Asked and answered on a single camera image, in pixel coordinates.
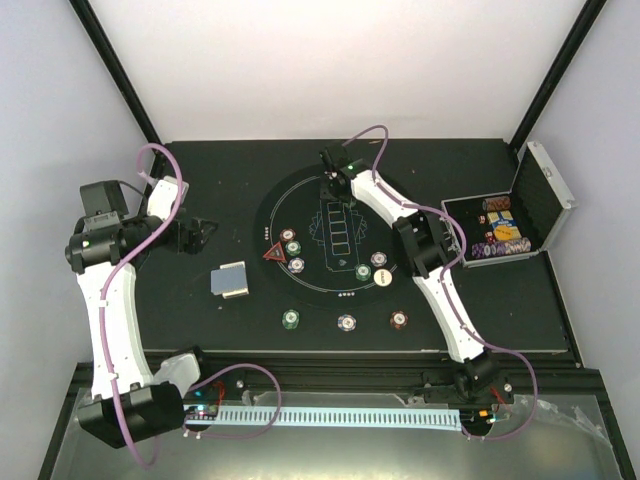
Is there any red white chip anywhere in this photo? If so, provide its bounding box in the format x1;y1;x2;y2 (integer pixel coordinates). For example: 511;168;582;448
280;228;295;242

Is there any round black poker mat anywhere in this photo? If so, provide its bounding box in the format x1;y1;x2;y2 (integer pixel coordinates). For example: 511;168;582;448
253;166;413;308

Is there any green poker chip stack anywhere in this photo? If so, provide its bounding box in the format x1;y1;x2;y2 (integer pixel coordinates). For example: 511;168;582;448
281;309;300;330

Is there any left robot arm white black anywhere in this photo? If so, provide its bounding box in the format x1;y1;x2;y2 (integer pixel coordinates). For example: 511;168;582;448
65;176;218;449

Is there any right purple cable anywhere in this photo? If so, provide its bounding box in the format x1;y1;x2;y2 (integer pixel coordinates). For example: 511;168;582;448
342;124;540;442

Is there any white dealer button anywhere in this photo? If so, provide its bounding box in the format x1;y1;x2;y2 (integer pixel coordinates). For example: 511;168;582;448
373;268;393;287

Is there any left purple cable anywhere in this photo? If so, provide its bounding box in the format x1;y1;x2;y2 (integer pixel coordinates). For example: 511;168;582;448
98;143;282;470

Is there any purple cable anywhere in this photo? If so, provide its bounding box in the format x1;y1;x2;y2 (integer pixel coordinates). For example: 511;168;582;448
342;124;540;442
98;143;282;470

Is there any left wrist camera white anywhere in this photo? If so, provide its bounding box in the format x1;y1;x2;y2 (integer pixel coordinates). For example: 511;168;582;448
145;176;178;221

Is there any brown poker chip stack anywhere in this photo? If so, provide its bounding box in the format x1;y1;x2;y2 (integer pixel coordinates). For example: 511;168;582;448
390;311;408;330

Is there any purple chip row in case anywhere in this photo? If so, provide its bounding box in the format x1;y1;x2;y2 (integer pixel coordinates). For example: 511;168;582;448
471;238;532;260

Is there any green chip mat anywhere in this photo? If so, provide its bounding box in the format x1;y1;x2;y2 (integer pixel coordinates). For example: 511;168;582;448
354;264;371;281

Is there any orange yellow card box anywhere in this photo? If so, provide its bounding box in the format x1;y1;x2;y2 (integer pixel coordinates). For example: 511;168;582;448
493;224;522;242

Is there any blue card box in case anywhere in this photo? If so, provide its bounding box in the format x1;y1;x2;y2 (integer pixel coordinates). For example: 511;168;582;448
486;210;514;227

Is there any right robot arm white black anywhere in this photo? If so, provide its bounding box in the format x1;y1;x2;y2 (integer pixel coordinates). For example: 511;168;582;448
320;143;498;403

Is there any white perforated strip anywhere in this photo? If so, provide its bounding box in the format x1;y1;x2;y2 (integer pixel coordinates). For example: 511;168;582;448
186;405;462;432

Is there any red triangular marker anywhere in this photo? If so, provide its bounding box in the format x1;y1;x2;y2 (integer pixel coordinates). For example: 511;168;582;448
262;241;287;263

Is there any brown chip row in case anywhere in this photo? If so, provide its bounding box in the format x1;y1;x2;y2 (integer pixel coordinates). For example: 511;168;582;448
482;196;511;212

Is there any blue playing card deck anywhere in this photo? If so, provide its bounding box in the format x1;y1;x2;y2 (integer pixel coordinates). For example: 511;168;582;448
210;261;249;299

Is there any aluminium poker case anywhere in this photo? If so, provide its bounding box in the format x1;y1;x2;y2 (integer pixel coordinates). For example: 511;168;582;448
441;141;578;268

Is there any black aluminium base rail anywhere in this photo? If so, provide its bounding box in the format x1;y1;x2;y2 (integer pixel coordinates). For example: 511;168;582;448
154;349;516;401

